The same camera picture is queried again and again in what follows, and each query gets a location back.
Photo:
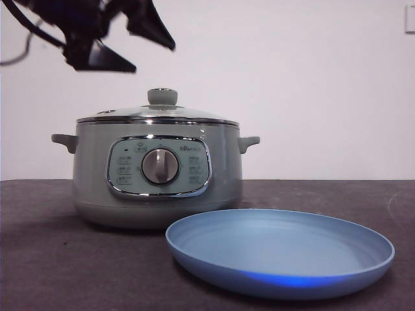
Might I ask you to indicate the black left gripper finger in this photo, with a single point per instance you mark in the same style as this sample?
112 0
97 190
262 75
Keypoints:
107 60
150 24

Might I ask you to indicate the glass lid with green knob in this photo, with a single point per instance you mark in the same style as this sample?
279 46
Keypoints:
162 96

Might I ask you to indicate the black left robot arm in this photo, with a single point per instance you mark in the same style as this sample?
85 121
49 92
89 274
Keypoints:
81 26

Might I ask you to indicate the pale green electric steamer pot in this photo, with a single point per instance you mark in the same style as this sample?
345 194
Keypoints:
94 168

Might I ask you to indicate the blue round plate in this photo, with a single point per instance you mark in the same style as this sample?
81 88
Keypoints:
279 239

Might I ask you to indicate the white wall switch plate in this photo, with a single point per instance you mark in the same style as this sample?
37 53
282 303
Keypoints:
410 19

